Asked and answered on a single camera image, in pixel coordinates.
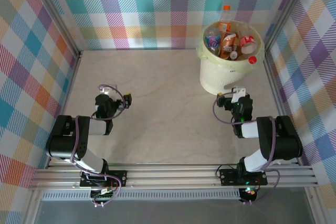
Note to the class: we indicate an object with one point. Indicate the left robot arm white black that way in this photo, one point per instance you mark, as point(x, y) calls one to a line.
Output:
point(65, 140)

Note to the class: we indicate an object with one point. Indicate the aluminium side rail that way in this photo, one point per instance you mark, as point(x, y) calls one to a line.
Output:
point(271, 77)
point(72, 77)

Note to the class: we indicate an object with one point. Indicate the white plastic bin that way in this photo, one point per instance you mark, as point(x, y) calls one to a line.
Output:
point(212, 77)

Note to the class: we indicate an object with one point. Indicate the crushed clear plastic bottle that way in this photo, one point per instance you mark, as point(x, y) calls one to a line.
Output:
point(242, 28)

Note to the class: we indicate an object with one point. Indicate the red label bottle red cap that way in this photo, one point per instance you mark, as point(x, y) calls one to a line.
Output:
point(248, 40)

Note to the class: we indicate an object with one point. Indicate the orange label bottle orange cap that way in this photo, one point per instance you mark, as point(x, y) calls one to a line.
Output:
point(224, 26)

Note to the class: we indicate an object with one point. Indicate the translucent yellow bin liner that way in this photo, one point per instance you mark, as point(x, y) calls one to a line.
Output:
point(203, 54)

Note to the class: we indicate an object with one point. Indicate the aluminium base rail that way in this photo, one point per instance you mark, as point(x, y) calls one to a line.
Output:
point(170, 175)

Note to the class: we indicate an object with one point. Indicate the brown orange label bottle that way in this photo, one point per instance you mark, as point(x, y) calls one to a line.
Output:
point(226, 45)

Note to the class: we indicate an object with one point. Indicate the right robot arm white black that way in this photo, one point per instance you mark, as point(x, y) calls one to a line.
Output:
point(283, 140)

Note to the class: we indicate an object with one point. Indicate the aluminium corner post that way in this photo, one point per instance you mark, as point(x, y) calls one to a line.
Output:
point(60, 11)
point(285, 11)

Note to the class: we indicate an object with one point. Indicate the colourful blue label bottle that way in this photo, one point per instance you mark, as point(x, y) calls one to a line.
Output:
point(212, 41)

